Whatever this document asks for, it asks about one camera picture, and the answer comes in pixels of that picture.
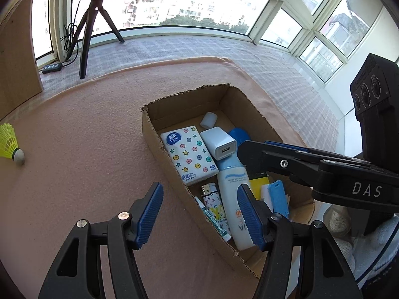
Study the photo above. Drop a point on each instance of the black tripod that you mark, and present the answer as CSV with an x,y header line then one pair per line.
x,y
85,43

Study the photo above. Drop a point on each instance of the person's right hand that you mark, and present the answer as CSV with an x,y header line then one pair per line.
x,y
367,255

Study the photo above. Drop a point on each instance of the yellow plastic shuttlecock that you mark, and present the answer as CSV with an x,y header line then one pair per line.
x,y
7,143

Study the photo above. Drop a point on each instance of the checkered grey cloth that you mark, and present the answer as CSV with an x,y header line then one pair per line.
x,y
218,49

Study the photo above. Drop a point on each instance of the white wall charger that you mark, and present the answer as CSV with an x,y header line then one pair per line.
x,y
218,144

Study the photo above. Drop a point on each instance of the green white lip balm tube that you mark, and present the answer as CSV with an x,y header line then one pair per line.
x,y
207,211

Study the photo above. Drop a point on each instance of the small white cap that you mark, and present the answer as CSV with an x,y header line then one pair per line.
x,y
208,120

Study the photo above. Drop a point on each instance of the patterned white lighter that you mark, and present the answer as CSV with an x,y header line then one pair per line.
x,y
215,207

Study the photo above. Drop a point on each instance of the cardboard box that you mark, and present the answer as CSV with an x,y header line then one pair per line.
x,y
246,109

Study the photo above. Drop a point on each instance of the blue round container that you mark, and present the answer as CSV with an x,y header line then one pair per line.
x,y
241,135

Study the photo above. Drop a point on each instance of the white framed bay window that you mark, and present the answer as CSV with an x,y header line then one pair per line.
x,y
265,21

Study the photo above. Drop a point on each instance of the black power strip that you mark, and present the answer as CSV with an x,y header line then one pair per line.
x,y
53,68

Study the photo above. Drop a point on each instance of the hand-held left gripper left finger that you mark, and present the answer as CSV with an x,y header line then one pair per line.
x,y
151,215

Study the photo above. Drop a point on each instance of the small blue plastic piece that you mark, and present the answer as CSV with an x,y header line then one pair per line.
x,y
279,199

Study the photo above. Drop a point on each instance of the white sunscreen bottle blue cap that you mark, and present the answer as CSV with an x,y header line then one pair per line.
x,y
232,193

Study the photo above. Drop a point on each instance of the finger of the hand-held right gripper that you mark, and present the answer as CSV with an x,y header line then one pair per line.
x,y
290,146
274,160

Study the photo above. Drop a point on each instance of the star print tissue pack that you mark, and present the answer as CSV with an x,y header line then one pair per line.
x,y
187,155

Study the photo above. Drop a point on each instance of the yellow ruler card package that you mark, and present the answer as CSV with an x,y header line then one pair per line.
x,y
260,185

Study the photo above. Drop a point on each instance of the smooth light wooden panel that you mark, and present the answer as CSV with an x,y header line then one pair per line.
x,y
15,68

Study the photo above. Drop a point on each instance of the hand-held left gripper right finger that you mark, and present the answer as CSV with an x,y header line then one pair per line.
x,y
249,218

